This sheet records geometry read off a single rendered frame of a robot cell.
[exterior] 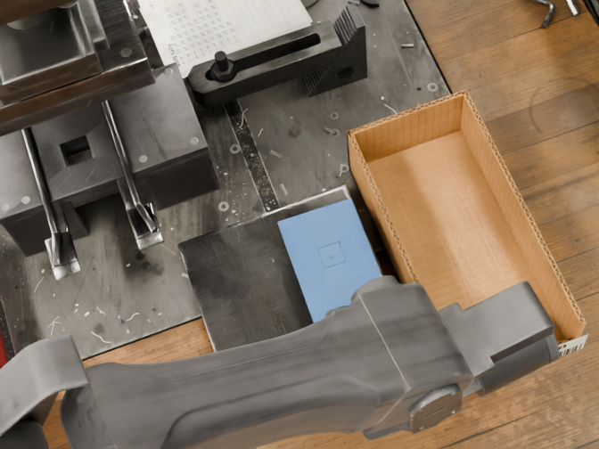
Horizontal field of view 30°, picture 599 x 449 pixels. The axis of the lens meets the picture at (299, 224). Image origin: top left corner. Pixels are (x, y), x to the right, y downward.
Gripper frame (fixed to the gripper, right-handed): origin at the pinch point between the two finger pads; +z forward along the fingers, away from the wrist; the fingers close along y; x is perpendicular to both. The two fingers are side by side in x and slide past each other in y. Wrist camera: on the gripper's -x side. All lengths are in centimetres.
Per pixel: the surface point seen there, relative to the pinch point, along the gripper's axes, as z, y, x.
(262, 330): 8.6, 2.9, 7.5
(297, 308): 8.9, 3.8, 3.9
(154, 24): 22.4, 34.0, 7.9
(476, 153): 13.0, 12.0, -17.3
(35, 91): -5.0, 27.7, 18.8
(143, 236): 7.7, 14.3, 14.9
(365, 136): 11.6, 16.8, -7.3
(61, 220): 9.9, 17.9, 21.5
